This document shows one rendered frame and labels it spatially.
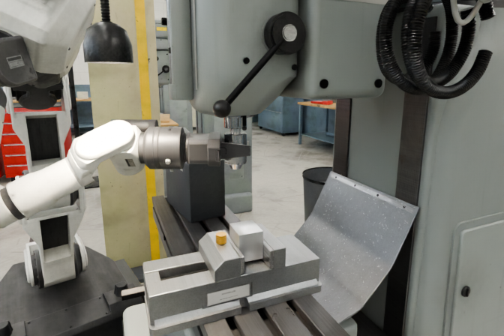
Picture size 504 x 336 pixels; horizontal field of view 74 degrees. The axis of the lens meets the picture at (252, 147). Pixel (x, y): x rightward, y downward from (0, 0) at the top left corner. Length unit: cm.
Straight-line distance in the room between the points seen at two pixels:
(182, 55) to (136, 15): 177
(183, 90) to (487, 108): 64
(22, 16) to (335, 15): 65
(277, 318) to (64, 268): 97
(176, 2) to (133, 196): 198
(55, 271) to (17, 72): 84
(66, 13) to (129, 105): 149
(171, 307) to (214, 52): 45
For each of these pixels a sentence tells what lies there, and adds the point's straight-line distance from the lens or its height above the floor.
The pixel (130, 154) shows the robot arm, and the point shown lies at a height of 124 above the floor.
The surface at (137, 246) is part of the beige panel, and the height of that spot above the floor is 19.
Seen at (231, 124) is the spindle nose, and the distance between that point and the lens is 68.
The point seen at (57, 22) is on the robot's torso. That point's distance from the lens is 92.
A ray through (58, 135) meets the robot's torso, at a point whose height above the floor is 120.
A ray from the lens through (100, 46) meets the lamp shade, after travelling 56.
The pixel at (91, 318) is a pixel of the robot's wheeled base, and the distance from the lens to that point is 138.
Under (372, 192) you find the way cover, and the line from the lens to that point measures 92.
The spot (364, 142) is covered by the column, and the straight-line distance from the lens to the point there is 93.
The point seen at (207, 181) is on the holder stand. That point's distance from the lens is 105.
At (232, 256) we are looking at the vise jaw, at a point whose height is 105.
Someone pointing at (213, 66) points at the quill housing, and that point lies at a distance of 59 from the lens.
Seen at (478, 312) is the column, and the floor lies 83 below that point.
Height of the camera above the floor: 138
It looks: 12 degrees down
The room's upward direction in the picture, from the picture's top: straight up
